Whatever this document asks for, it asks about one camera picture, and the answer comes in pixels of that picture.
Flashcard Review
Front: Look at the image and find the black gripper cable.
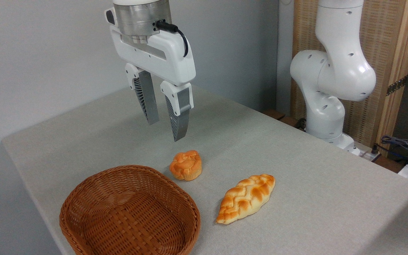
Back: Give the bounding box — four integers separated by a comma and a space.
155, 20, 189, 58

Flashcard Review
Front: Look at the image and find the long braided bread loaf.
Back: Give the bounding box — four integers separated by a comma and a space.
216, 174, 276, 225

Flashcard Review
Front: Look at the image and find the round orange bread bun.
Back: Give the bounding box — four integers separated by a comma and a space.
169, 150, 203, 181

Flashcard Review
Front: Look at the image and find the dark metal screen hinge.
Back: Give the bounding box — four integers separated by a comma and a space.
386, 75, 408, 96

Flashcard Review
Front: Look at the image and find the brown woven wicker basket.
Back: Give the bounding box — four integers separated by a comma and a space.
59, 165, 201, 255

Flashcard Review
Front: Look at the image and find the brown wooden base board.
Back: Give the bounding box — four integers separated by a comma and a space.
262, 109, 307, 131

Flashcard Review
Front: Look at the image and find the blue-grey cable bundle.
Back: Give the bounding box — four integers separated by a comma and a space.
380, 135, 408, 167

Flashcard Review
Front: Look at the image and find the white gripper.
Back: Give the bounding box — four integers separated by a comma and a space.
105, 8, 196, 142

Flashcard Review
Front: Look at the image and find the grey fabric tablecloth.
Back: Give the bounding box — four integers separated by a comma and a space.
1, 76, 408, 255

